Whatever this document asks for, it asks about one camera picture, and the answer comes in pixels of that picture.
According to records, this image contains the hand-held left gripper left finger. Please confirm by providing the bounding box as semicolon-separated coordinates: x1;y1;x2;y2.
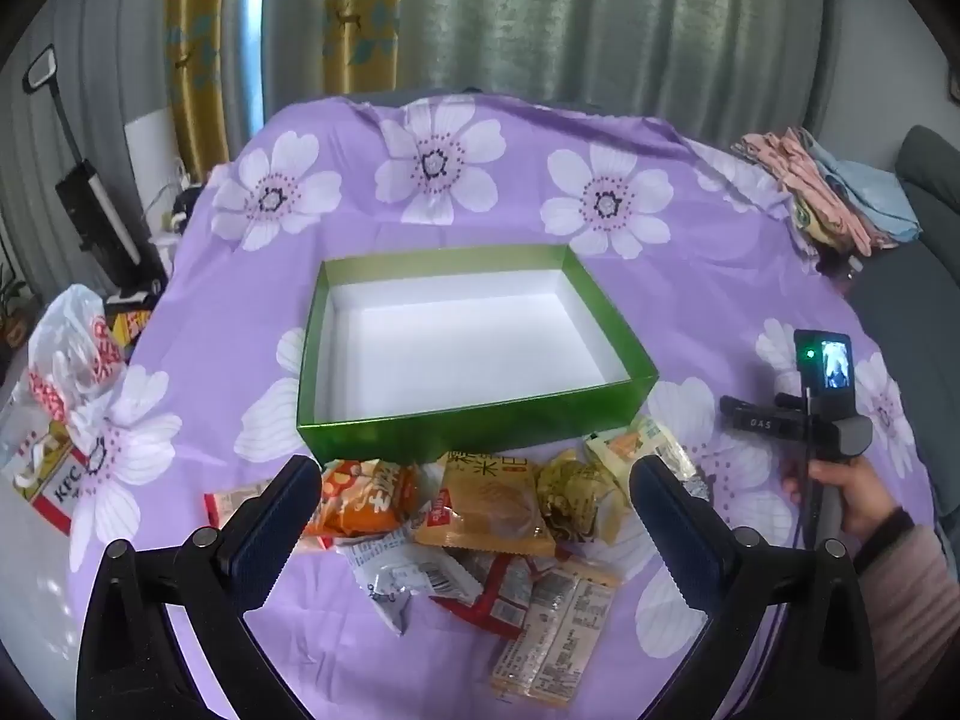
75;455;323;720

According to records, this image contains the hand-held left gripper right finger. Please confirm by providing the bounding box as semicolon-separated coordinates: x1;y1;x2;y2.
630;454;878;720

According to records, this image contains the pale yellow corn snack packet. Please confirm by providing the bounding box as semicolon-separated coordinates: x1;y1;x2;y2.
583;418;712;503

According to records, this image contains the orange cartoon snack packet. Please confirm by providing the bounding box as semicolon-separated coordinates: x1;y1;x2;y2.
298;459;422;552

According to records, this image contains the grey-white peanut packet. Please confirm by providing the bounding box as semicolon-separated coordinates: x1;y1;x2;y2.
336;529;485;637

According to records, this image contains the beige snack bar packet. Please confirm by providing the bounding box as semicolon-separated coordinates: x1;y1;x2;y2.
529;566;625;710
491;559;593;698

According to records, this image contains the red snack packet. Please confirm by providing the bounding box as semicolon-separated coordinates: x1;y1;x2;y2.
429;549;560;640

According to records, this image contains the orange rice cake packet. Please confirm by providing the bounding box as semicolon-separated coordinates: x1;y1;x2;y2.
414;451;557;560

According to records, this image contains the green cardboard box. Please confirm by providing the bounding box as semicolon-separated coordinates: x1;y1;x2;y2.
295;244;661;466

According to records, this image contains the person's right forearm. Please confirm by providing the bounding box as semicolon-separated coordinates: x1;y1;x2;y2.
851;508;960;720

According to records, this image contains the person's right hand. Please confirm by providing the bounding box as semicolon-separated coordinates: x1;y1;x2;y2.
780;456;912;545

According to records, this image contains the grey sofa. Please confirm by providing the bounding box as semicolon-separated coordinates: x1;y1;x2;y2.
847;124;960;511

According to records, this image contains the purple floral cloth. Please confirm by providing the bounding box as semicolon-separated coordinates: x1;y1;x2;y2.
64;94;935;720

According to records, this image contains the red and white paper bag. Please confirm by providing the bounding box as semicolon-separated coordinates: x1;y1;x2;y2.
0;382;98;537

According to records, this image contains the pile of folded clothes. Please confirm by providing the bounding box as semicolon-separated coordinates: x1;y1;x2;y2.
731;127;923;256

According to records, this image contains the yellow box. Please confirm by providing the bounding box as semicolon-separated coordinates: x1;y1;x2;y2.
105;300;151;350

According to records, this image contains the white plastic bag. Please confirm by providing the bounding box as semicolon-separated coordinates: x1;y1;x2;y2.
26;285;125;428

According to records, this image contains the black upright vacuum cleaner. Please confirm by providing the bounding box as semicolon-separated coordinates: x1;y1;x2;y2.
22;45;170;293

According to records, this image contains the white panel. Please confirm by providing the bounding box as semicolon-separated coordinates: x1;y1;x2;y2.
124;109;196;241

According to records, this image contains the grey curtain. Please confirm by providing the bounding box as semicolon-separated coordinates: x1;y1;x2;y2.
259;0;856;143

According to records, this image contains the gold patterned curtain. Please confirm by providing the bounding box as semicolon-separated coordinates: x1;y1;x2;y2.
322;0;406;98
165;0;230;185

